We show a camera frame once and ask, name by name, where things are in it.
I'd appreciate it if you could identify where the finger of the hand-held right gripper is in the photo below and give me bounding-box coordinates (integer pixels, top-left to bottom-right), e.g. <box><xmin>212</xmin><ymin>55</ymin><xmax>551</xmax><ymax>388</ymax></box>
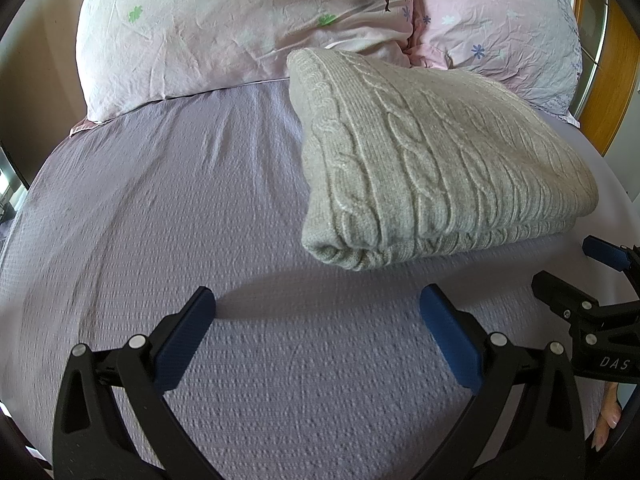
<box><xmin>530</xmin><ymin>269</ymin><xmax>607</xmax><ymax>332</ymax></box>
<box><xmin>581</xmin><ymin>235</ymin><xmax>640</xmax><ymax>274</ymax></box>

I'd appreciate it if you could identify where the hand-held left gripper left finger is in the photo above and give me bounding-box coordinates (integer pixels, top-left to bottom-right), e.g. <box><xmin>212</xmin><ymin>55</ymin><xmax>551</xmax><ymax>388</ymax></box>
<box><xmin>52</xmin><ymin>285</ymin><xmax>223</xmax><ymax>480</ymax></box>

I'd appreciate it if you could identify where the window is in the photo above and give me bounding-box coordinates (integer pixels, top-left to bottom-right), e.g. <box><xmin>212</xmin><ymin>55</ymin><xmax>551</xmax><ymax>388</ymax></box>
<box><xmin>0</xmin><ymin>142</ymin><xmax>32</xmax><ymax>233</ymax></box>

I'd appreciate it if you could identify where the purple textured bedspread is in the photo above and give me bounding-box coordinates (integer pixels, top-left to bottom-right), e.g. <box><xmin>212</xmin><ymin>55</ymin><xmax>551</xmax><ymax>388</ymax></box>
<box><xmin>0</xmin><ymin>80</ymin><xmax>640</xmax><ymax>480</ymax></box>

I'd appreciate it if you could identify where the person's right hand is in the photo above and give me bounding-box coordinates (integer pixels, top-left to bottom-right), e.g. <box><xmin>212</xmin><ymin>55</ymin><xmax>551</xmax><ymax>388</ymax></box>
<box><xmin>591</xmin><ymin>381</ymin><xmax>624</xmax><ymax>452</ymax></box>

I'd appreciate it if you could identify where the pink flower print pillow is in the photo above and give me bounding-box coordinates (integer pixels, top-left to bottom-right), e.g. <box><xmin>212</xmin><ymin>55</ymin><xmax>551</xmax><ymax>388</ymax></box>
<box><xmin>407</xmin><ymin>0</ymin><xmax>583</xmax><ymax>126</ymax></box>

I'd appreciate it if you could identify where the pink tree print pillow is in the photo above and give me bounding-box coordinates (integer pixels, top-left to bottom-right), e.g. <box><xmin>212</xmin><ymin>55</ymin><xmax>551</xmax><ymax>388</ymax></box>
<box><xmin>75</xmin><ymin>0</ymin><xmax>416</xmax><ymax>123</ymax></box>

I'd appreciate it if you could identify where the wooden headboard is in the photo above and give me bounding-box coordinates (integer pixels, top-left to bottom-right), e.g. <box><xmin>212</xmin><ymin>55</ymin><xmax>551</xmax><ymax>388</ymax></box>
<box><xmin>572</xmin><ymin>0</ymin><xmax>640</xmax><ymax>156</ymax></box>

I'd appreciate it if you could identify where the beige cable knit sweater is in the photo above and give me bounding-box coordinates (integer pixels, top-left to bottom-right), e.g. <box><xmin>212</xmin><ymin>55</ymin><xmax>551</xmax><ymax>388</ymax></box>
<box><xmin>287</xmin><ymin>47</ymin><xmax>600</xmax><ymax>272</ymax></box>

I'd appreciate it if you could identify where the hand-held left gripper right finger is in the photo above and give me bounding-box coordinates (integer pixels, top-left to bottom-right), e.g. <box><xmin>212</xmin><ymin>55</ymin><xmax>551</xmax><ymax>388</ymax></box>
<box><xmin>415</xmin><ymin>284</ymin><xmax>588</xmax><ymax>480</ymax></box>

